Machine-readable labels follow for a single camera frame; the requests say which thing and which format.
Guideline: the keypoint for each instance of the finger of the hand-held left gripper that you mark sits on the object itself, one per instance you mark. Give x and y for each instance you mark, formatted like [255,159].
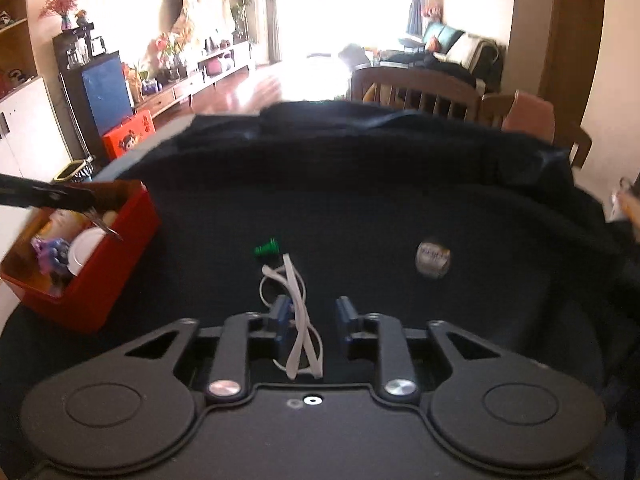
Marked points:
[45,196]

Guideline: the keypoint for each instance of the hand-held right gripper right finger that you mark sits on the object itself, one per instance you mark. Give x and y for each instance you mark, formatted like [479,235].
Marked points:
[345,320]

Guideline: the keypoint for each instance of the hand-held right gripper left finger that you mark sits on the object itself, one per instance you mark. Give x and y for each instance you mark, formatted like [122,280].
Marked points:
[281,320]

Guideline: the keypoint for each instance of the white toy glasses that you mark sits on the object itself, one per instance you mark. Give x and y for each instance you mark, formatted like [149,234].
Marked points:
[296,290]

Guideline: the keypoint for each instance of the purple spiky toy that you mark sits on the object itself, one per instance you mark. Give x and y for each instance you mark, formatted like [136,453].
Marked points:
[50,255]

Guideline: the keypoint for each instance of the silver nail clipper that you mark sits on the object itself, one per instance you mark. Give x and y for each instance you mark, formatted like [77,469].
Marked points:
[105,224]

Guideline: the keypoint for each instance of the red tin box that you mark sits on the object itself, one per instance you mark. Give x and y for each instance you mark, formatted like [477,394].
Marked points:
[115,280]

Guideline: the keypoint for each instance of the trash bin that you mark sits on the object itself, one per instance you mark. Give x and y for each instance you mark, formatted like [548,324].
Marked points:
[72,171]

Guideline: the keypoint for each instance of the white storage cabinet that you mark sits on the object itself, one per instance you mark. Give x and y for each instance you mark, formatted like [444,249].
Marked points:
[25,130]

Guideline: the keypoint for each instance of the white round cup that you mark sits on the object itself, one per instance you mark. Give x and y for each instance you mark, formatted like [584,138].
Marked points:
[87,252]

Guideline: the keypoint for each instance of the green toy piece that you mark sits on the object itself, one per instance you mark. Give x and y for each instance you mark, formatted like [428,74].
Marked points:
[265,249]

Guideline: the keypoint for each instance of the red gift box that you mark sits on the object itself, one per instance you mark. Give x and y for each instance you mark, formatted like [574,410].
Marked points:
[130,137]

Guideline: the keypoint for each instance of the black cabinet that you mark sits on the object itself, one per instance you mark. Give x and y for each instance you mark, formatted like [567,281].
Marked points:
[105,95]

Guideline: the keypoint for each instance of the dark blue cloth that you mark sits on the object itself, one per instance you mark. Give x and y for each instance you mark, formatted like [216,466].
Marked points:
[350,200]

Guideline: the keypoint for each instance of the pink flowers in vase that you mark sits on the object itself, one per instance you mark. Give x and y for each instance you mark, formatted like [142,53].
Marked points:
[60,7]

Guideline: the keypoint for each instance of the wooden tv cabinet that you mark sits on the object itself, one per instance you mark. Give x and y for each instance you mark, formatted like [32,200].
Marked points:
[200,80]

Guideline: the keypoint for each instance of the wooden slatted chair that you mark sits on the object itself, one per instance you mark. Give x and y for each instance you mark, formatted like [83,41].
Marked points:
[415,90]

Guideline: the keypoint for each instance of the white bag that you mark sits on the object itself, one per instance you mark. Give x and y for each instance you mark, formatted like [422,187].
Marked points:
[355,55]

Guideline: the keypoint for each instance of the green potted plant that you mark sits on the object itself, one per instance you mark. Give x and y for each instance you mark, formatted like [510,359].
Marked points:
[240,5]

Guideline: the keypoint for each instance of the pink towel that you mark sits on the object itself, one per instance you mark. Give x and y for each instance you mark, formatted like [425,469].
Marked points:
[530,115]

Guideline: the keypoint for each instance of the white tower air conditioner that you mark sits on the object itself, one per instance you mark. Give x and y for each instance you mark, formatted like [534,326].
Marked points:
[255,5]

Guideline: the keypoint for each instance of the wooden chair with towel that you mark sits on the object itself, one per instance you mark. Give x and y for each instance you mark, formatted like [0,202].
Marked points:
[575,145]

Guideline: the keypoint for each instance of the sofa with cushions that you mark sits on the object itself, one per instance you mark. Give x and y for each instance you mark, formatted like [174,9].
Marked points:
[450,50]

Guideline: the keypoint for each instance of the orange white object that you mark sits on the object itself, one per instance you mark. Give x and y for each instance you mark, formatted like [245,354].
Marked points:
[625,200]

